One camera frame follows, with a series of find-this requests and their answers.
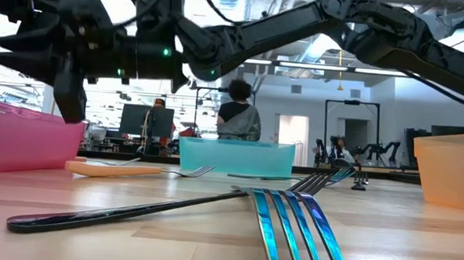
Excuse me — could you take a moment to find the black monitor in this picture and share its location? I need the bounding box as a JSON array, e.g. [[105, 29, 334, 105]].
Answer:
[[118, 103, 151, 138], [146, 106, 176, 139]]

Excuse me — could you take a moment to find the pink plastic bin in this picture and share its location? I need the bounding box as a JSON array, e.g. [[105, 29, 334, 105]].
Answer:
[[0, 98, 88, 180]]

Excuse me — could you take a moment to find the orange plastic bin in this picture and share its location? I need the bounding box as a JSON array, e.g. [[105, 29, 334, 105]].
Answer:
[[409, 129, 464, 212]]

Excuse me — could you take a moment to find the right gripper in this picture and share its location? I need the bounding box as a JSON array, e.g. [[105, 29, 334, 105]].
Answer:
[[0, 0, 142, 128]]

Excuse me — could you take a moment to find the teal plastic bin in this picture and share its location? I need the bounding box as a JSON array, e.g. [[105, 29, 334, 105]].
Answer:
[[176, 137, 296, 178]]

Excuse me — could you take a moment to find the orange handled silver fork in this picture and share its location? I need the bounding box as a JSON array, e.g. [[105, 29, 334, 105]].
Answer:
[[64, 157, 217, 184], [73, 153, 142, 169]]

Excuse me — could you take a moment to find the black cabinet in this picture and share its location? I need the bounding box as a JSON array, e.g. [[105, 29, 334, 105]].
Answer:
[[403, 123, 464, 172]]

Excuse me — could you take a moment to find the person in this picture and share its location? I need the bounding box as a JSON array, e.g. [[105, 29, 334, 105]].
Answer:
[[215, 78, 265, 142], [328, 134, 357, 168], [147, 97, 178, 148]]

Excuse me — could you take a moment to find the ceiling light bar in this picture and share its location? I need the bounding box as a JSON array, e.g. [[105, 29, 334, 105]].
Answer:
[[242, 57, 403, 78]]

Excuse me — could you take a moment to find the iridescent blue fork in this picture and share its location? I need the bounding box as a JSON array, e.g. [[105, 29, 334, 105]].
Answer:
[[226, 160, 355, 189], [226, 184, 356, 260]]

